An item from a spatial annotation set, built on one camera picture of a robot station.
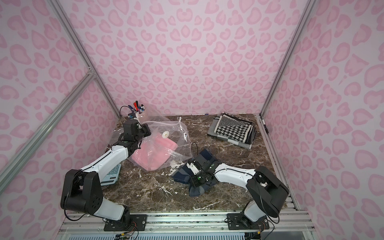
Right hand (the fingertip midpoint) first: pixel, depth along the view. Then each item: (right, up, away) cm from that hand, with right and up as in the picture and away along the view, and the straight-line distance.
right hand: (190, 183), depth 83 cm
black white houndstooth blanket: (+28, +31, +21) cm, 47 cm away
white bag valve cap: (-17, +27, +12) cm, 33 cm away
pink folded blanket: (-21, +16, +3) cm, 27 cm away
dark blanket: (-5, +3, +3) cm, 7 cm away
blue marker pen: (-42, +44, +22) cm, 65 cm away
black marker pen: (-37, +46, +26) cm, 64 cm away
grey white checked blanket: (+14, +29, +23) cm, 40 cm away
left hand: (-26, +34, +5) cm, 43 cm away
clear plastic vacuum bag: (-10, +26, +21) cm, 35 cm away
